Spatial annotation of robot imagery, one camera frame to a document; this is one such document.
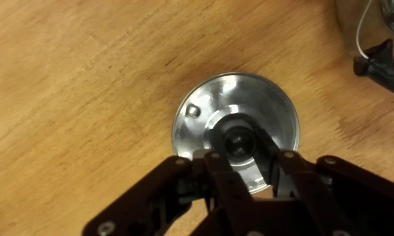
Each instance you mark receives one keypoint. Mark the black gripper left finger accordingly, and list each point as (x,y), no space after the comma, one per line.
(156,201)

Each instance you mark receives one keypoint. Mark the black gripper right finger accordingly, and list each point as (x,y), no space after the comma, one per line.
(339,197)

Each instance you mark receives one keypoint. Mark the silver teapot lid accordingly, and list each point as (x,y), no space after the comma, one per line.
(226,115)

